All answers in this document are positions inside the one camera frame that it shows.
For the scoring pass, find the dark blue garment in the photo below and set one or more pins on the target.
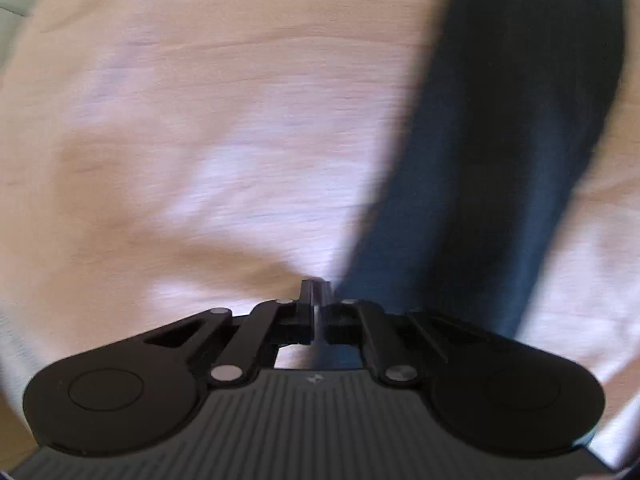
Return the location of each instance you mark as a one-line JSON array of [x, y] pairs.
[[500, 160]]

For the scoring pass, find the pale pink bed sheet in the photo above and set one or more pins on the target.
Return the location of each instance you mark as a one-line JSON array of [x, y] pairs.
[[200, 135]]

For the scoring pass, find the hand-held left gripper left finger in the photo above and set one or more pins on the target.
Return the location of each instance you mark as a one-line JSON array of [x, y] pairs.
[[306, 312]]

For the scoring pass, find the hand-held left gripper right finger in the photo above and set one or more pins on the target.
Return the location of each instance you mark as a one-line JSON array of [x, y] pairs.
[[327, 327]]

